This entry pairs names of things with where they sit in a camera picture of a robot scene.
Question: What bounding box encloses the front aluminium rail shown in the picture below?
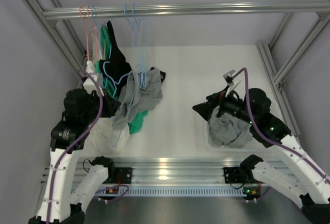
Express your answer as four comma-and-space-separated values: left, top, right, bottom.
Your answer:
41, 156, 297, 186

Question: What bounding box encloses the aluminium hanging rail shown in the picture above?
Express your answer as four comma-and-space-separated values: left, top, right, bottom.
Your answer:
43, 0, 329, 20

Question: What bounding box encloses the light blue wire hanger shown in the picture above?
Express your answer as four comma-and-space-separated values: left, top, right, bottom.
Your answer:
124, 4, 146, 88

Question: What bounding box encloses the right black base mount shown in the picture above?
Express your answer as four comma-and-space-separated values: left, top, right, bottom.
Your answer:
223, 167, 246, 184

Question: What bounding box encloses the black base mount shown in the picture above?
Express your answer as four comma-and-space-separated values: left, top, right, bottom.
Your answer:
223, 167, 246, 184
112, 167, 133, 184

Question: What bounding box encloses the perforated cable duct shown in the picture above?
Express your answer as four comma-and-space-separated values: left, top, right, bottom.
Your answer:
71, 185, 248, 197

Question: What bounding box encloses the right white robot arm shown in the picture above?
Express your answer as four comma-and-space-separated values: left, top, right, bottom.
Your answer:
193, 88, 329, 223

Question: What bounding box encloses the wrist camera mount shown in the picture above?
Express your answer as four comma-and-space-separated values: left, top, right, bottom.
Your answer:
223, 70, 242, 97
83, 73, 104, 96

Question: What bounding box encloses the large white garment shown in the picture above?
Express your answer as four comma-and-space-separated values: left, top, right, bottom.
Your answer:
84, 61, 131, 154

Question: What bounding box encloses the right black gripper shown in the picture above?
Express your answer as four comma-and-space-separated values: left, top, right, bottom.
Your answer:
193, 84, 256, 124

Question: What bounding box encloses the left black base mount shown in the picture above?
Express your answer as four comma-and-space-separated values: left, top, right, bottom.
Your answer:
112, 167, 133, 184

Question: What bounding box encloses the black garment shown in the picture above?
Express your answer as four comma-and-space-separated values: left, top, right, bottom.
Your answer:
97, 21, 166, 105

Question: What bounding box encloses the gray tank top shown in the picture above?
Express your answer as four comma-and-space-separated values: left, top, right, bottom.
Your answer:
113, 68, 163, 130
208, 110, 253, 149

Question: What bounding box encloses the pink wire hanger outer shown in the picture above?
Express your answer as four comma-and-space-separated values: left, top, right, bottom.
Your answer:
78, 6, 94, 63

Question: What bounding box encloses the clear plastic basket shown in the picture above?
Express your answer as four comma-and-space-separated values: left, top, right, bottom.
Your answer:
205, 96, 281, 153

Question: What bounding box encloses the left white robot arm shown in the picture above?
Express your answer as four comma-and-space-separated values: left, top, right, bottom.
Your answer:
28, 88, 120, 223

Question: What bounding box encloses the blue wire hanger with green garment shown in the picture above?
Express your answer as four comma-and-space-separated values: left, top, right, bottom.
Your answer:
90, 6, 112, 62

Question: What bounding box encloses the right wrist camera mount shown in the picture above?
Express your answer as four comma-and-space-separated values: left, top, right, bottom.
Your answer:
223, 70, 242, 97

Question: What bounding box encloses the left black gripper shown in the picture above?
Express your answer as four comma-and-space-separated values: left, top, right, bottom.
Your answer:
82, 88, 122, 124

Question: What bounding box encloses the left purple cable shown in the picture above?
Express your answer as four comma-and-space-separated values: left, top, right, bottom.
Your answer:
46, 69, 129, 224

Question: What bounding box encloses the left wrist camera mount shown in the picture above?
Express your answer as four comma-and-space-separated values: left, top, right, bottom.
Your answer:
83, 73, 104, 96

